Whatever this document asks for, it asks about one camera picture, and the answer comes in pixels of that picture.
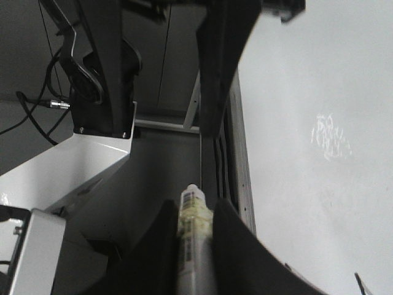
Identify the black cable with metal connector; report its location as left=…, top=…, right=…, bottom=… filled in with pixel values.
left=0, top=49, right=71, bottom=147

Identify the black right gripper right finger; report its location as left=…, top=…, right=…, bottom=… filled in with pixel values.
left=212, top=199, right=324, bottom=294

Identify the white grey robot arm link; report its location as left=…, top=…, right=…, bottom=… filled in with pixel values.
left=1, top=205, right=66, bottom=294

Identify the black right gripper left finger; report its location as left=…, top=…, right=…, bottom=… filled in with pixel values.
left=101, top=200, right=178, bottom=294

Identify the white whiteboard with metal frame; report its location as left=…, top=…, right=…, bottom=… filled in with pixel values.
left=239, top=1, right=392, bottom=294

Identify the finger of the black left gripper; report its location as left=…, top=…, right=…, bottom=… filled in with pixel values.
left=41, top=1, right=141, bottom=138
left=196, top=0, right=306, bottom=137

